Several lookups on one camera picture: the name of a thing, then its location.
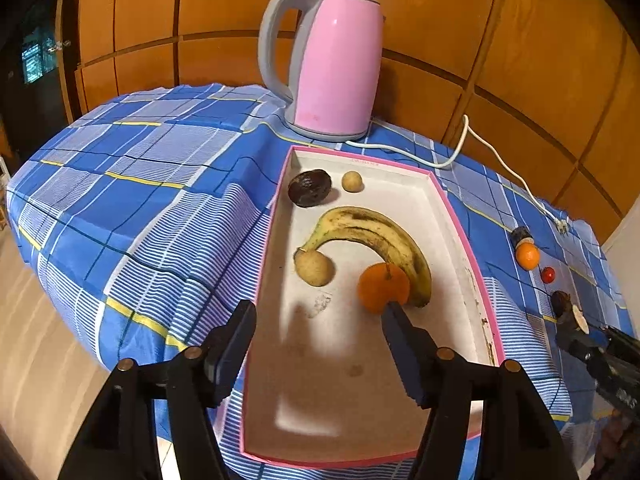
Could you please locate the pink shallow box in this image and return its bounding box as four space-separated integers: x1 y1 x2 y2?
240 145 506 471

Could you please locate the dark brown avocado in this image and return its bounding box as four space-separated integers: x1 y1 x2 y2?
287 170 332 208

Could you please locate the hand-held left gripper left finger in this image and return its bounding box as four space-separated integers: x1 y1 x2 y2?
57 299 258 480

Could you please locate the white power cord with plug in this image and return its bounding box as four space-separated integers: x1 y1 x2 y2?
344 114 571 235

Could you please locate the spotted yellow banana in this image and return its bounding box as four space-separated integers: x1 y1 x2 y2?
299 206 433 309

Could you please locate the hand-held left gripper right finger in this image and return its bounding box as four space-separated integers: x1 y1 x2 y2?
381 300 581 480

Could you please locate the brown kiwi fruit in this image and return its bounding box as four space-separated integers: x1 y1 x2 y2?
294 251 334 288

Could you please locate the person's right hand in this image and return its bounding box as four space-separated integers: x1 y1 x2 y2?
592 410 640 480

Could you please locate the dark window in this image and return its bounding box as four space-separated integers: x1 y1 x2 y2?
20 27 58 86

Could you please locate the wooden panelled wardrobe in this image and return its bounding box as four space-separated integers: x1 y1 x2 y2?
55 0 640 246

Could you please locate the orange mandarin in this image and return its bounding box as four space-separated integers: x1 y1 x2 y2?
516 243 541 272
356 262 411 316

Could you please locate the pink electric kettle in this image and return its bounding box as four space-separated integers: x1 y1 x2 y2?
257 0 386 142

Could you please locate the blue plaid tablecloth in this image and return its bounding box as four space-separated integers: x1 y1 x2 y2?
6 82 631 471

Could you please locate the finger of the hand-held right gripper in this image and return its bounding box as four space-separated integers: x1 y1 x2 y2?
556 327 601 377
587 324 640 357

